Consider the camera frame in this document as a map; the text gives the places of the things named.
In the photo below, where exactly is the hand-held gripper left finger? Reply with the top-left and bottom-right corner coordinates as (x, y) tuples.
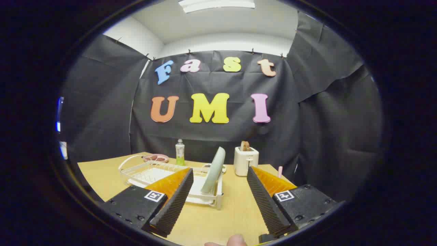
(99, 167), (194, 238)

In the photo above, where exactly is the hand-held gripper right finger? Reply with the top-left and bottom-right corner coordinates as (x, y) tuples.
(246, 166), (338, 238)

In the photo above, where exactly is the white wire dish rack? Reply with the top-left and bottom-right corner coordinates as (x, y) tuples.
(118, 154), (224, 210)

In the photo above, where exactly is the pale green plate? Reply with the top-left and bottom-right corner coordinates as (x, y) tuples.
(201, 147), (226, 194)

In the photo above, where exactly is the small pink plate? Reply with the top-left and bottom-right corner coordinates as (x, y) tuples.
(142, 154), (169, 164)

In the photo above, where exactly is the white toaster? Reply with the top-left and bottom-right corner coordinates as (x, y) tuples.
(234, 146), (259, 177)

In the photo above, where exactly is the clear bottle green liquid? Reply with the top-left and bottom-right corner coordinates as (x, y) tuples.
(175, 139), (185, 166)

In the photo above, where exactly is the white divided grain tray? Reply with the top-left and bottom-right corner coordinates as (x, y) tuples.
(203, 164), (227, 173)

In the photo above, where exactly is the black backdrop cloth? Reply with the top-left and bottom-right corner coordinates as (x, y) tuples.
(60, 10), (383, 202)

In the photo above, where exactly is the ceiling light panel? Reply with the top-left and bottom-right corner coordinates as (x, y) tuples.
(178, 0), (256, 13)

